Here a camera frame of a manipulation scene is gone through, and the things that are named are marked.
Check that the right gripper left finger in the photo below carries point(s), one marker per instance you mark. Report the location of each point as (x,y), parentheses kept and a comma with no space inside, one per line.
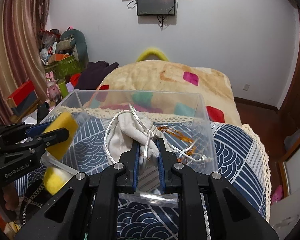
(128,180)

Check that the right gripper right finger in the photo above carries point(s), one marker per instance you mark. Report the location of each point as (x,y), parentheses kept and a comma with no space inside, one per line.
(166,160)

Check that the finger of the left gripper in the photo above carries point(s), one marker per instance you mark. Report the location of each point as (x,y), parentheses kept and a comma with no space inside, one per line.
(47,139)
(36,130)

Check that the yellow green sponge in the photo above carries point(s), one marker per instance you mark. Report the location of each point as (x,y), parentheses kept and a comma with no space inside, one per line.
(64,120)

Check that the white drawstring pouch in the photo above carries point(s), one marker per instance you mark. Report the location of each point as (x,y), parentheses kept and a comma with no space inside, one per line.
(129,125)

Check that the yellow felt ball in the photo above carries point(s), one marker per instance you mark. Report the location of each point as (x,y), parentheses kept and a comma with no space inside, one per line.
(55,178)

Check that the person's left hand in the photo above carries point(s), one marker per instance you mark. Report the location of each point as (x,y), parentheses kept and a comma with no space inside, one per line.
(11,197)

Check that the clear plastic box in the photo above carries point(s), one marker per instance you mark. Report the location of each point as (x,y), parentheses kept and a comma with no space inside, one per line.
(110,120)

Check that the red box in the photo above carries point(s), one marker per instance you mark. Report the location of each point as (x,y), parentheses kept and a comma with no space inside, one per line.
(20,94)

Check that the pink rabbit plush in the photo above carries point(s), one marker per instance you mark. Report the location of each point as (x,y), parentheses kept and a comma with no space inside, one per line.
(53,90)

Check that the blue white patterned tablecloth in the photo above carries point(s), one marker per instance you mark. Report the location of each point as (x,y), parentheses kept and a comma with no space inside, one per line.
(239,160)

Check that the green bottle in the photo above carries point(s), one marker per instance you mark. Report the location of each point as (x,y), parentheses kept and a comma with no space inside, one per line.
(63,88)

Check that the red plush item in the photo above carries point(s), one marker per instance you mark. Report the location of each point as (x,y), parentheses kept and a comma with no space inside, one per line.
(74,79)

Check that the beige patchwork blanket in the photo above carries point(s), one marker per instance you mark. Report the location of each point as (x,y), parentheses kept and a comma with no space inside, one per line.
(156,75)

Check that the dark purple garment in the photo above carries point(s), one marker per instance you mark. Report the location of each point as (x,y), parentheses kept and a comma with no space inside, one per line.
(94,74)

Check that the green cardboard box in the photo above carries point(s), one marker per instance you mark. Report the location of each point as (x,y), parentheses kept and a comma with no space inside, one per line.
(65,67)

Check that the grey green dinosaur plush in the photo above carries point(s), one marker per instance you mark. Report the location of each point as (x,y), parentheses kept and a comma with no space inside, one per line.
(74,42)

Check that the yellow fuzzy hoop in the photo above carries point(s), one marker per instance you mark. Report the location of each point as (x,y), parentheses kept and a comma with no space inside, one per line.
(152,52)

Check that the striped brown curtain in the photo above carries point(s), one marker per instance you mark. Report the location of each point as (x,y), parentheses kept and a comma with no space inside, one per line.
(21,22)

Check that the pink plush toy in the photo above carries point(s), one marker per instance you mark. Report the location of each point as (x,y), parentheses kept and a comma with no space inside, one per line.
(277,195)

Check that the black gold chain bag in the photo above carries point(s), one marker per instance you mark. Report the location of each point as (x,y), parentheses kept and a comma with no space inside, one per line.
(35,198)

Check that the small wall monitor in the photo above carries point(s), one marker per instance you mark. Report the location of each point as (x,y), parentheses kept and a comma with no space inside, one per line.
(155,7)

